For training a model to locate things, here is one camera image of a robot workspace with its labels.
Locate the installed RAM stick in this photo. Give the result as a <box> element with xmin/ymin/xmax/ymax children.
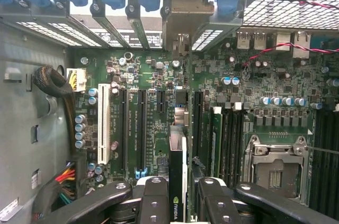
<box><xmin>210</xmin><ymin>106</ymin><xmax>224</xmax><ymax>180</ymax></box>

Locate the long black expansion slot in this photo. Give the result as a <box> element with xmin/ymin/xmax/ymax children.
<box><xmin>118</xmin><ymin>88</ymin><xmax>130</xmax><ymax>172</ymax></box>
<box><xmin>135</xmin><ymin>88</ymin><xmax>148</xmax><ymax>179</ymax></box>
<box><xmin>194</xmin><ymin>91</ymin><xmax>205</xmax><ymax>160</ymax></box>

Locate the white expansion slot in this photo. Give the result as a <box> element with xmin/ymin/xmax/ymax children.
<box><xmin>97</xmin><ymin>83</ymin><xmax>111</xmax><ymax>166</ymax></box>

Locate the short black expansion slot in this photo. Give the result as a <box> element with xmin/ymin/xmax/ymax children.
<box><xmin>157</xmin><ymin>89</ymin><xmax>167</xmax><ymax>114</ymax></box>

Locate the thin metal locking lever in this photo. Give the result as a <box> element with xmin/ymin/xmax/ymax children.
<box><xmin>304</xmin><ymin>146</ymin><xmax>339</xmax><ymax>155</ymax></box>

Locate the green motherboard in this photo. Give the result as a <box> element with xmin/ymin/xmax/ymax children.
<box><xmin>71</xmin><ymin>30</ymin><xmax>339</xmax><ymax>210</ymax></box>

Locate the black open PC case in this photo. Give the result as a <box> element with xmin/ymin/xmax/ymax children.
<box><xmin>0</xmin><ymin>0</ymin><xmax>339</xmax><ymax>224</ymax></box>

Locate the CPU socket with metal frame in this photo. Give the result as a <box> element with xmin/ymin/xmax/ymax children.
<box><xmin>243</xmin><ymin>134</ymin><xmax>311</xmax><ymax>207</ymax></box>

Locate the coloured power wire bundle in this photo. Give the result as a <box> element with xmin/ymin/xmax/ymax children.
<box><xmin>54</xmin><ymin>164</ymin><xmax>78</xmax><ymax>205</ymax></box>

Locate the black braided power cable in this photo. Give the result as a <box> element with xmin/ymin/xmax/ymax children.
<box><xmin>33</xmin><ymin>65</ymin><xmax>87</xmax><ymax>156</ymax></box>

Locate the red and black twisted wire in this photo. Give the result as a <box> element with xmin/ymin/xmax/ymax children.
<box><xmin>240</xmin><ymin>0</ymin><xmax>339</xmax><ymax>62</ymax></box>

